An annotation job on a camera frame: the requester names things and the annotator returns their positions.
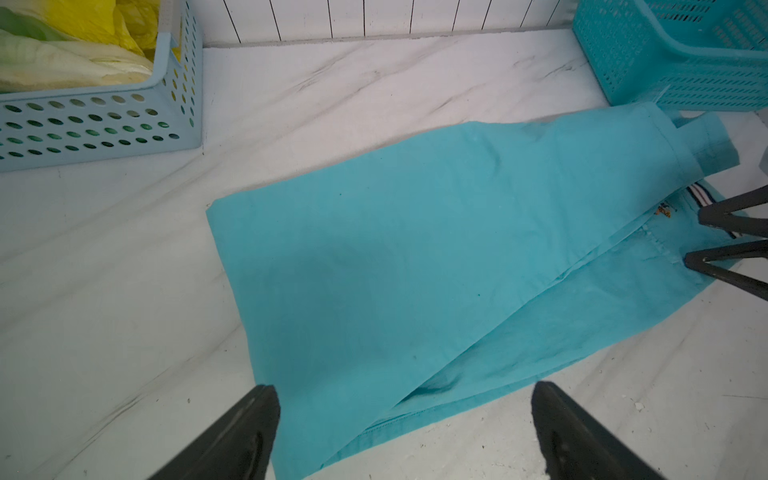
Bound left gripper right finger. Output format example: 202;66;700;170
531;381;662;479

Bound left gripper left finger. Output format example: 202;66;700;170
151;385;280;480

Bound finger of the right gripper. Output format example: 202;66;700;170
683;240;767;300
698;186;768;238

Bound teal long pants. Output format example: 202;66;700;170
207;104;739;479

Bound teal plastic basket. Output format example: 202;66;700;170
572;0;767;112

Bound light blue perforated basket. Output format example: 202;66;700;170
1;1;203;172

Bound yellow vegetable bag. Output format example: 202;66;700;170
1;0;162;60

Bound green napa cabbage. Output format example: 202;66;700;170
1;29;153;94

